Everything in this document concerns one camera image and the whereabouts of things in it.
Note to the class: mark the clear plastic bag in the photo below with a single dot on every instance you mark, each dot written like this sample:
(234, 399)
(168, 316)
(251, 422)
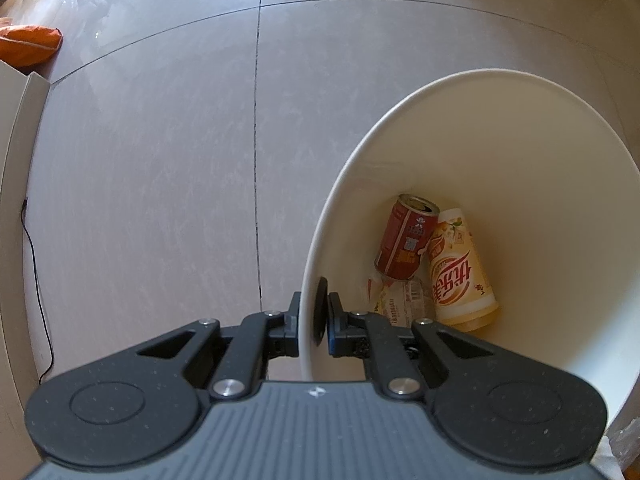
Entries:
(617, 455)

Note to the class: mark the white round trash bin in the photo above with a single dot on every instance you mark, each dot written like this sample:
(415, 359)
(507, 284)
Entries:
(552, 199)

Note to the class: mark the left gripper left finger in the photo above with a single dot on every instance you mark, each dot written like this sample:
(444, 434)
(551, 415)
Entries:
(247, 349)

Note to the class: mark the crumpled paper wrapper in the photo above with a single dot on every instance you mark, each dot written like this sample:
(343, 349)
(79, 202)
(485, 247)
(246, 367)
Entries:
(402, 302)

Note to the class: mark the yellow milk tea cup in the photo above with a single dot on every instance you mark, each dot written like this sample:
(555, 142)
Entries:
(463, 297)

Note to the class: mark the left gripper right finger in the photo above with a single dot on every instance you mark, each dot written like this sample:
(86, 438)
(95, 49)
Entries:
(370, 337)

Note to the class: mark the orange cushion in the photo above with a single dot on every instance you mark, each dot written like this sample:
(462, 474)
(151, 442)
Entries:
(24, 46)

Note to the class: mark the red drink can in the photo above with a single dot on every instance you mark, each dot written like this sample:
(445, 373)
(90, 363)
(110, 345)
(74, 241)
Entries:
(409, 227)

